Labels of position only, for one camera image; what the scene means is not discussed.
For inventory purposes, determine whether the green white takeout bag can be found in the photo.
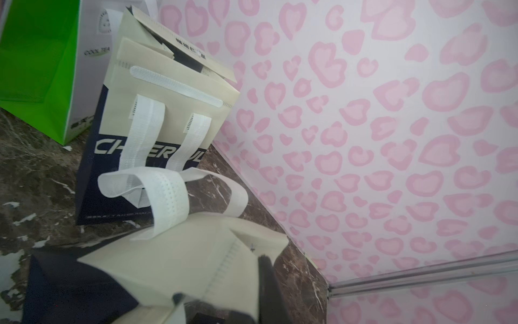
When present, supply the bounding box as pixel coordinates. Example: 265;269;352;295
1;0;159;144

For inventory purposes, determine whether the beige navy bag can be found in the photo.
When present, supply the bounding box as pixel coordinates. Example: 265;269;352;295
22;213;289;323
76;6;240;240

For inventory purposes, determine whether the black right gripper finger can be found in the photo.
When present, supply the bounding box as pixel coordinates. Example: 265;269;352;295
258;255;291;324

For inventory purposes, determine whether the aluminium frame rail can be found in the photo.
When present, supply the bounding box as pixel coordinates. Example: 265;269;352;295
327;250;517;299

